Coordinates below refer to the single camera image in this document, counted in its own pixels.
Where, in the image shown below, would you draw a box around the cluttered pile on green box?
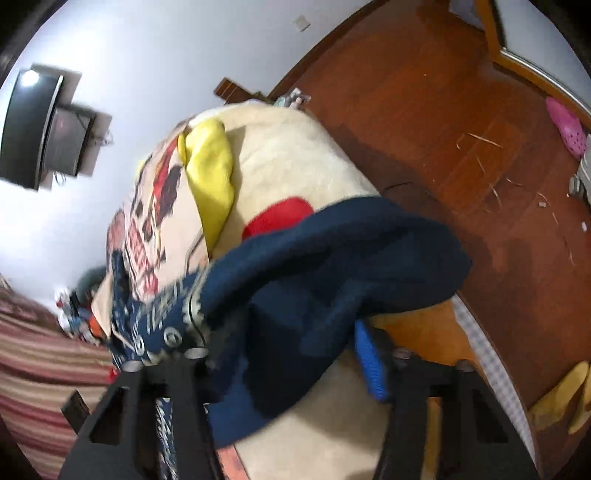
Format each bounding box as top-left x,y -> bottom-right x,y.
54,267 -> 106,346

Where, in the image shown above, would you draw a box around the printed bed cover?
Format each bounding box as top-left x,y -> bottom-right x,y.
97,104 -> 386,479

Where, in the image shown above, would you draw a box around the navy patterned garment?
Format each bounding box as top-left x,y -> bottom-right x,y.
106,196 -> 473,480

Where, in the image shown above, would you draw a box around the yellow slipper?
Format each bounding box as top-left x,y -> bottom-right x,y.
530,361 -> 590,434

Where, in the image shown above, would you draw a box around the striped red beige curtain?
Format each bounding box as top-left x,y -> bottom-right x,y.
1,281 -> 111,479

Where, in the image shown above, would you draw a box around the red plush toy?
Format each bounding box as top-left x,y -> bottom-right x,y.
242,197 -> 314,241

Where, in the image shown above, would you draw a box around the wall mounted black television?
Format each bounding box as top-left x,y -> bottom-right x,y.
1,69 -> 63,190

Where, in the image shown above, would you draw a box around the pink clog shoe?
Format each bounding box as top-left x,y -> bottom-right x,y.
545,97 -> 586,160

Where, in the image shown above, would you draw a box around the small dark wall screen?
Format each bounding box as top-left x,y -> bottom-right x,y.
43,106 -> 96,177

